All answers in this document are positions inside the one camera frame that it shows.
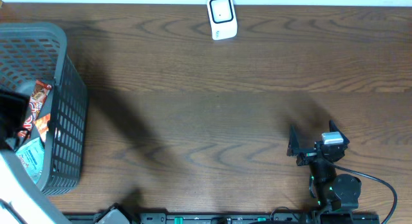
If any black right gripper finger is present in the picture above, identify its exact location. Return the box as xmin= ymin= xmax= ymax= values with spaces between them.
xmin=328 ymin=120 xmax=344 ymax=137
xmin=286 ymin=126 xmax=300 ymax=156

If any red Top chocolate bar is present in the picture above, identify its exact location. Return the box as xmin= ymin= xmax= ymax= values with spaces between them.
xmin=17 ymin=80 xmax=52 ymax=137

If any teal wet wipes pack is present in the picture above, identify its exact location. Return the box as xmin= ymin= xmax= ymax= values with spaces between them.
xmin=16 ymin=137 xmax=44 ymax=184

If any orange Kleenex tissue pack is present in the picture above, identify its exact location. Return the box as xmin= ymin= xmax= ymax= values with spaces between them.
xmin=35 ymin=114 xmax=51 ymax=144

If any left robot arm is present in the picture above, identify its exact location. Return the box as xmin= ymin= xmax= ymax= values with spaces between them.
xmin=1 ymin=90 xmax=70 ymax=223

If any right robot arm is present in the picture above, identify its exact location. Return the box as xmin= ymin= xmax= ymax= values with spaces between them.
xmin=286 ymin=120 xmax=361 ymax=223

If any white barcode scanner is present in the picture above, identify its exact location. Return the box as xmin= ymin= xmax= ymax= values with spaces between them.
xmin=207 ymin=0 xmax=238 ymax=41

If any grey plastic basket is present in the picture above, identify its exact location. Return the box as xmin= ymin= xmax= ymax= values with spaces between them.
xmin=1 ymin=23 xmax=88 ymax=196

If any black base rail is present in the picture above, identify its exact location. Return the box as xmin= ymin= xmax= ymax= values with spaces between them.
xmin=64 ymin=203 xmax=379 ymax=224

